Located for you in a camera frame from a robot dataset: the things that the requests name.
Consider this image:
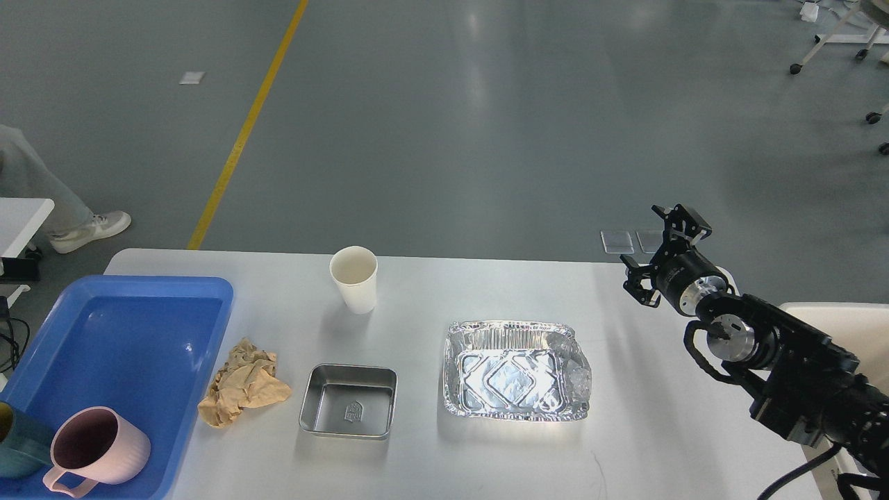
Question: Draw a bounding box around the clear floor plate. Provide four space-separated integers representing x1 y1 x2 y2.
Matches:
635 230 663 254
600 231 635 254

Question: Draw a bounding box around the person's leg in grey trousers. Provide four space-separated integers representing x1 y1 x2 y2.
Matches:
1 124 93 236

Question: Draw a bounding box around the beige waste bin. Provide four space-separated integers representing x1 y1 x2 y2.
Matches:
780 303 888 499

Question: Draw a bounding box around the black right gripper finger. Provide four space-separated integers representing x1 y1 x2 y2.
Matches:
620 254 660 308
651 203 713 254

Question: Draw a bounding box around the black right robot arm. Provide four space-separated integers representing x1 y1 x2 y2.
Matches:
620 203 888 499

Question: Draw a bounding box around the clear floor plate left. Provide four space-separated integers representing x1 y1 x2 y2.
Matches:
600 231 635 254

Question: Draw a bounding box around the white paper cup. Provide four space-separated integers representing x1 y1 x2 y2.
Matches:
329 246 379 315

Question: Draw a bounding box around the crumpled brown paper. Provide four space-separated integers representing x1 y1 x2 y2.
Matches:
197 337 292 429

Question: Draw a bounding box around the pink ribbed mug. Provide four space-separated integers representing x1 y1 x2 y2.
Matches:
42 406 151 498

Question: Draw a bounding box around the teal mug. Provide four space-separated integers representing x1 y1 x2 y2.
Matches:
1 402 55 480

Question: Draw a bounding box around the clear floor plate right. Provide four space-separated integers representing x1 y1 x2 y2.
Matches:
635 230 663 254

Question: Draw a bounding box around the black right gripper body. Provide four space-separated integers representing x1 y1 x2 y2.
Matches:
651 250 730 317

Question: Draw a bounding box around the white rolling stand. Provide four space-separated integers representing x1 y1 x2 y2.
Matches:
788 1 888 158

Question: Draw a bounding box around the small steel tray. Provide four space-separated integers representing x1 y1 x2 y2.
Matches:
299 363 398 440

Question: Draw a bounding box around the white sneaker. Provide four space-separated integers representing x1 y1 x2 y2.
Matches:
48 211 131 254

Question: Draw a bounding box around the aluminium foil tray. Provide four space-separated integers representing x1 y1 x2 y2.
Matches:
441 320 592 423

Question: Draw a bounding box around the blue plastic tray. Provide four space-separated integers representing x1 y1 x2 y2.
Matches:
2 275 234 499

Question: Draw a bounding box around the white side table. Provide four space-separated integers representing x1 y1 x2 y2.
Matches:
0 199 55 292

